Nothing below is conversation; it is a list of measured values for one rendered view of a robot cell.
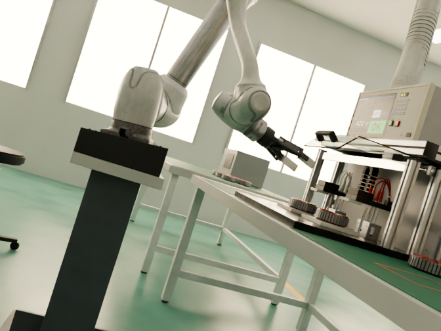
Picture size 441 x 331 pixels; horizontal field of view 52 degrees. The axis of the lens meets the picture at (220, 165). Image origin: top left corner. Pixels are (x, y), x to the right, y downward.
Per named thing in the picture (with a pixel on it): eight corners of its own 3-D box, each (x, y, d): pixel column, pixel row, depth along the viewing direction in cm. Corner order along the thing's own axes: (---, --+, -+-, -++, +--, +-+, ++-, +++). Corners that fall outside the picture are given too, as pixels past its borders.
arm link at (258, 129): (247, 131, 161) (260, 142, 162) (260, 111, 163) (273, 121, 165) (238, 135, 170) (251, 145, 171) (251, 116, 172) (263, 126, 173)
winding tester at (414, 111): (411, 142, 147) (431, 82, 147) (344, 138, 190) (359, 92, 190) (504, 176, 157) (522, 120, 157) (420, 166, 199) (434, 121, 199)
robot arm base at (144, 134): (95, 131, 158) (99, 115, 158) (111, 134, 180) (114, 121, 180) (146, 143, 158) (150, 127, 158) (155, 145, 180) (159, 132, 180)
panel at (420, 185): (429, 261, 141) (459, 169, 141) (330, 219, 205) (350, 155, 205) (432, 262, 141) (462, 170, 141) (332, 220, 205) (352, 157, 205)
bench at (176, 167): (135, 272, 299) (170, 164, 299) (126, 218, 478) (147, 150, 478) (284, 309, 327) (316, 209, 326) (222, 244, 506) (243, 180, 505)
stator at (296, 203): (294, 209, 172) (297, 199, 172) (283, 203, 182) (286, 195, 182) (320, 217, 175) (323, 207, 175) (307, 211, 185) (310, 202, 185)
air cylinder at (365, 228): (364, 238, 155) (369, 222, 154) (353, 232, 162) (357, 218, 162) (377, 241, 156) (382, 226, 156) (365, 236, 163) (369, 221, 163)
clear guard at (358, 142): (336, 149, 134) (342, 129, 134) (302, 145, 157) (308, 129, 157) (426, 180, 142) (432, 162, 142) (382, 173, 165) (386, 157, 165)
